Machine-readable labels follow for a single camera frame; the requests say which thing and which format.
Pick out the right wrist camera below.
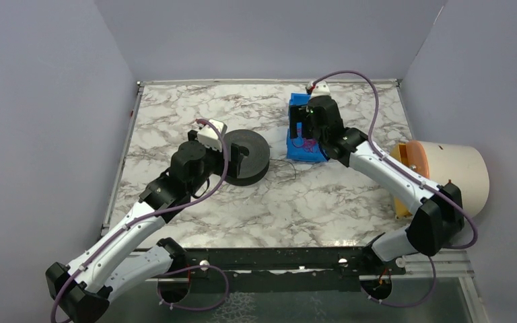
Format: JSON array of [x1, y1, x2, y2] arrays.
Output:
[[306, 81, 331, 98]]

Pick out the thin black wire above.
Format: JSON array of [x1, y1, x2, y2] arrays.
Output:
[[270, 158, 298, 184]]

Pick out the red wires in bin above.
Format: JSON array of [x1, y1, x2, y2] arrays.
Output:
[[294, 135, 318, 155]]

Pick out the white cylinder with orange lid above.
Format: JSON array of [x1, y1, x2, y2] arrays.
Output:
[[390, 140, 489, 217]]

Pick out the blue plastic bin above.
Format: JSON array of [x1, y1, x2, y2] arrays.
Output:
[[286, 93, 326, 163]]

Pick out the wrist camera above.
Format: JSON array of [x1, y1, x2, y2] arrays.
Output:
[[306, 81, 331, 98], [196, 119, 228, 152]]

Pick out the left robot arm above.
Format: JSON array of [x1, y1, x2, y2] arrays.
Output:
[[45, 127, 249, 322]]

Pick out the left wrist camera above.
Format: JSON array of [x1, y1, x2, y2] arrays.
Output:
[[196, 119, 228, 152]]

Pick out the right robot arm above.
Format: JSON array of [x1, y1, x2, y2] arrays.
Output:
[[289, 96, 464, 266]]

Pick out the black round spool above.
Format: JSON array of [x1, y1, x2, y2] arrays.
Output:
[[224, 129, 270, 186]]

